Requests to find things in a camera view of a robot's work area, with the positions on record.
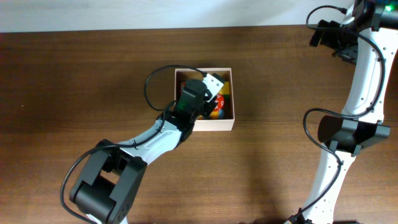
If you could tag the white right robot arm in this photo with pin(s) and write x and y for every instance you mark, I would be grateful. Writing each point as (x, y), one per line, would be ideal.
(367, 38)

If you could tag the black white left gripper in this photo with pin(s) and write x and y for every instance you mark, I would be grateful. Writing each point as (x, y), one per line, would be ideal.
(209, 107)

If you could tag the orange blue toy duck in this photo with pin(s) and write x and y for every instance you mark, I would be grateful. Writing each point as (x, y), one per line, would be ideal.
(216, 114)

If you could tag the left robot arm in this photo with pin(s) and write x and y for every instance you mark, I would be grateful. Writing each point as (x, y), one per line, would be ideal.
(108, 183)

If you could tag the multicolour puzzle cube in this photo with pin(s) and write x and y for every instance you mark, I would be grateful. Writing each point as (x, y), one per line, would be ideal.
(225, 91)

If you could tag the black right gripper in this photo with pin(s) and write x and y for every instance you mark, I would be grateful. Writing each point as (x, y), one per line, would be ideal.
(329, 28)

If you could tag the red numbered polyhedral die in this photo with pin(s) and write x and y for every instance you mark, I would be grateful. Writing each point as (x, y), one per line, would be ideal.
(219, 100)

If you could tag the white cardboard box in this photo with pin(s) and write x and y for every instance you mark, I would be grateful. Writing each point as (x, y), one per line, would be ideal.
(226, 124)

